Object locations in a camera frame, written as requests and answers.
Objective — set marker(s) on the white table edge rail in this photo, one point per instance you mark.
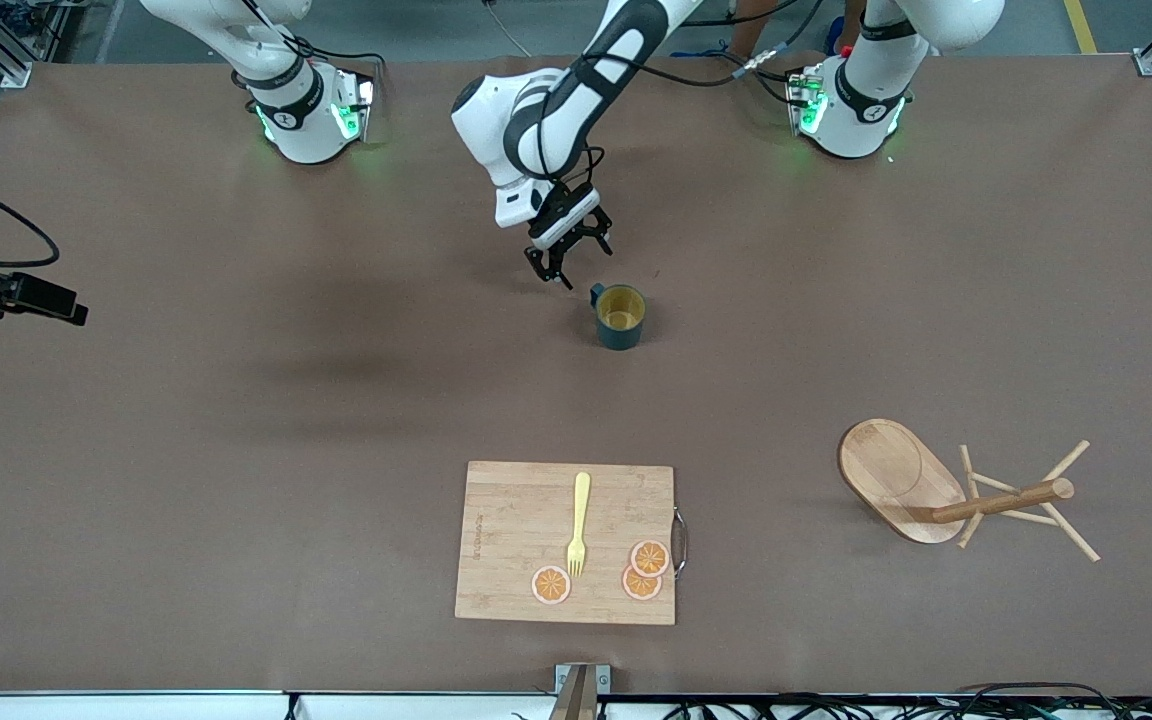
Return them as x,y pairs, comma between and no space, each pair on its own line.
136,705

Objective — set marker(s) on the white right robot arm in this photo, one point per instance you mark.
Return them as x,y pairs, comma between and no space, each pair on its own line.
296,120

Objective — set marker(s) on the yellow fork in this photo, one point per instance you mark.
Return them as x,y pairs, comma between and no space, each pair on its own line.
580,510

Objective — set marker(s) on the metal table edge bracket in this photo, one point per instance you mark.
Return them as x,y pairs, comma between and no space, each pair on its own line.
581,685

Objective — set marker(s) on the bamboo cutting board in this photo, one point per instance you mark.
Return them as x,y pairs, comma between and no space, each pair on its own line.
516,520

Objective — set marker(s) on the teal cup yellow inside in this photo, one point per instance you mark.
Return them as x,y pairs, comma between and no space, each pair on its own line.
621,320

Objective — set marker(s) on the orange slice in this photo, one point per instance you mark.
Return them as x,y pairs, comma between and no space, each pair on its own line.
650,557
551,585
638,588

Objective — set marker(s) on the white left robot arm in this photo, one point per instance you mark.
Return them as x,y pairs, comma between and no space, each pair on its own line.
556,110

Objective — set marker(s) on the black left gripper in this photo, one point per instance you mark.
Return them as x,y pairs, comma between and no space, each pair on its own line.
563,219

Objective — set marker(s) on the wooden mug tree stand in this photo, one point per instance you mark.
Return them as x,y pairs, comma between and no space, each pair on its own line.
891,475

